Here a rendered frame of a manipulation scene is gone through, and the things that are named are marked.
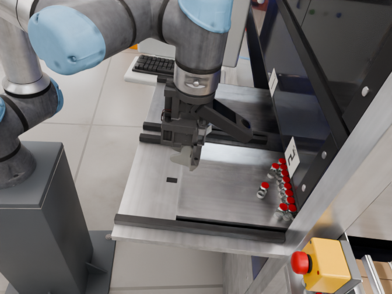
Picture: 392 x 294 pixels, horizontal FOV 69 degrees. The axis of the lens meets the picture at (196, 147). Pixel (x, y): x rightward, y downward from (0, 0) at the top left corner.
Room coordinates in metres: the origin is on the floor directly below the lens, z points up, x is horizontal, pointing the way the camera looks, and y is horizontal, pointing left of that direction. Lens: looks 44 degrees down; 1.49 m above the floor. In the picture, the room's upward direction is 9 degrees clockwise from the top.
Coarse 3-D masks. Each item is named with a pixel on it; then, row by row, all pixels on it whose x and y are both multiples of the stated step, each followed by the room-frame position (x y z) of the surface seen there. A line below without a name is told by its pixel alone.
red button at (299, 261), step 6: (294, 252) 0.27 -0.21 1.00; (300, 252) 0.27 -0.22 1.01; (294, 258) 0.26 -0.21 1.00; (300, 258) 0.25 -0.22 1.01; (306, 258) 0.25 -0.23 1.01; (294, 264) 0.25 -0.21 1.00; (300, 264) 0.24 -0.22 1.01; (306, 264) 0.24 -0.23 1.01; (294, 270) 0.24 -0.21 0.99; (300, 270) 0.24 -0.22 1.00; (306, 270) 0.24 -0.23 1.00
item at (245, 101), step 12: (228, 84) 0.97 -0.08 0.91; (216, 96) 0.92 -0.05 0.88; (228, 96) 0.93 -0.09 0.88; (240, 96) 0.95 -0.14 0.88; (252, 96) 0.96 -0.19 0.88; (264, 96) 0.97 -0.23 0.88; (240, 108) 0.87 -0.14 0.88; (252, 108) 0.88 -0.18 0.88; (264, 108) 0.89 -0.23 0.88; (252, 120) 0.81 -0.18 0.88; (264, 120) 0.82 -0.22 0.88; (276, 120) 0.83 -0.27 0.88; (264, 132) 0.71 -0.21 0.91; (276, 132) 0.76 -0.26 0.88
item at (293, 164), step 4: (292, 136) 0.55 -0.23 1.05; (292, 140) 0.54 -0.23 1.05; (292, 144) 0.53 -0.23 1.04; (288, 148) 0.54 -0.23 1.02; (292, 148) 0.52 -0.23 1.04; (288, 152) 0.53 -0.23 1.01; (292, 152) 0.51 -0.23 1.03; (296, 152) 0.49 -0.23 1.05; (288, 156) 0.52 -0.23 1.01; (292, 156) 0.50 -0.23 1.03; (296, 156) 0.48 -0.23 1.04; (292, 160) 0.49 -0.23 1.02; (296, 160) 0.48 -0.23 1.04; (288, 164) 0.50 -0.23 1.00; (292, 164) 0.48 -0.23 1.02; (296, 164) 0.47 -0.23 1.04; (288, 168) 0.49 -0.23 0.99; (292, 168) 0.48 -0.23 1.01; (292, 172) 0.47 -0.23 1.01
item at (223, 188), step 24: (216, 144) 0.62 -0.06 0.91; (216, 168) 0.56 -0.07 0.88; (240, 168) 0.57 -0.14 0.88; (264, 168) 0.59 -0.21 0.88; (192, 192) 0.46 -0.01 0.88; (216, 192) 0.47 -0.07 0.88; (240, 192) 0.48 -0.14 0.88; (192, 216) 0.37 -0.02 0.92; (216, 216) 0.40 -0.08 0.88; (240, 216) 0.41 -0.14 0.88; (264, 216) 0.42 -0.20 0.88
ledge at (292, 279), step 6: (288, 264) 0.31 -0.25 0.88; (288, 270) 0.29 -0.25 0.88; (288, 276) 0.28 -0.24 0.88; (294, 276) 0.28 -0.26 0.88; (300, 276) 0.28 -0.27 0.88; (288, 282) 0.27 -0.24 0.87; (294, 282) 0.27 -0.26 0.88; (300, 282) 0.27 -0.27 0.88; (288, 288) 0.26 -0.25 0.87; (294, 288) 0.25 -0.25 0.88; (300, 288) 0.26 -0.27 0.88
